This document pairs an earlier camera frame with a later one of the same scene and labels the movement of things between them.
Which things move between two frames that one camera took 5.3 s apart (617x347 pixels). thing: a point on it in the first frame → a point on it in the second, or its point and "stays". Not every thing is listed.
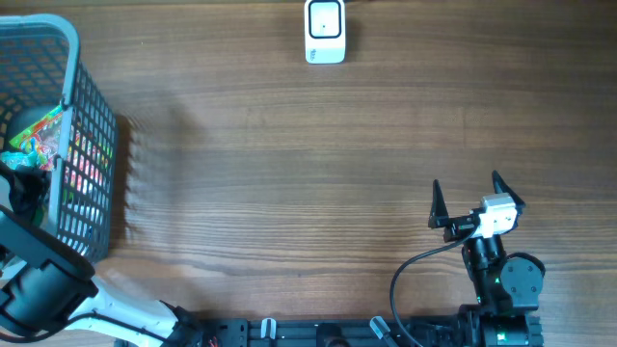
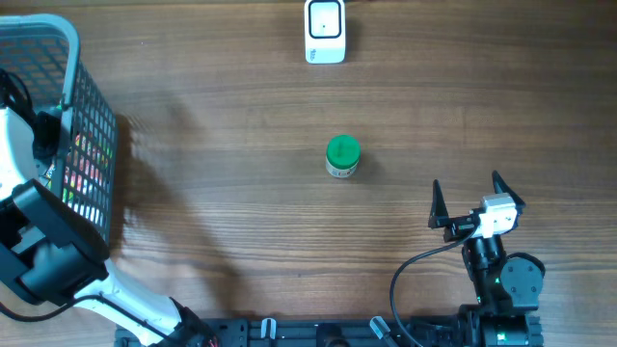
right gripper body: (458, 227) stays
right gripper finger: (500, 186) stays
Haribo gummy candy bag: (42, 138) → (80, 176)
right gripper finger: (439, 214) stays
